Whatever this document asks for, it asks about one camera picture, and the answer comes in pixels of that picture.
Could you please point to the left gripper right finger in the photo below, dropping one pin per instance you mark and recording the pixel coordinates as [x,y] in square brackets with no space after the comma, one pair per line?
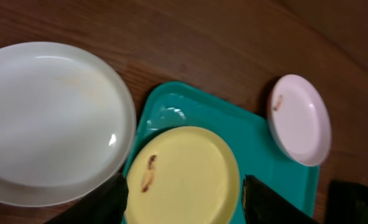
[262,205]

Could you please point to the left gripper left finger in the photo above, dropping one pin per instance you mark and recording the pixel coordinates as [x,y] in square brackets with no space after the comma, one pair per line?
[106,204]

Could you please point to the teal plastic tray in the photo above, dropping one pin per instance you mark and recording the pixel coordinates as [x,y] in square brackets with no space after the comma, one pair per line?
[174,104]

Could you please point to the black rectangular tray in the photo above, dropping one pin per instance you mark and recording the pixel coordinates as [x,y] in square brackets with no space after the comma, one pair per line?
[347,203]

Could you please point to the white plate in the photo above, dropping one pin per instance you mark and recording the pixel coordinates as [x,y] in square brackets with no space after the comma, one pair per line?
[67,123]
[299,121]

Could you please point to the yellow plate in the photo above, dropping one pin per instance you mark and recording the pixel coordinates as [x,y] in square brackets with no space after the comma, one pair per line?
[184,175]

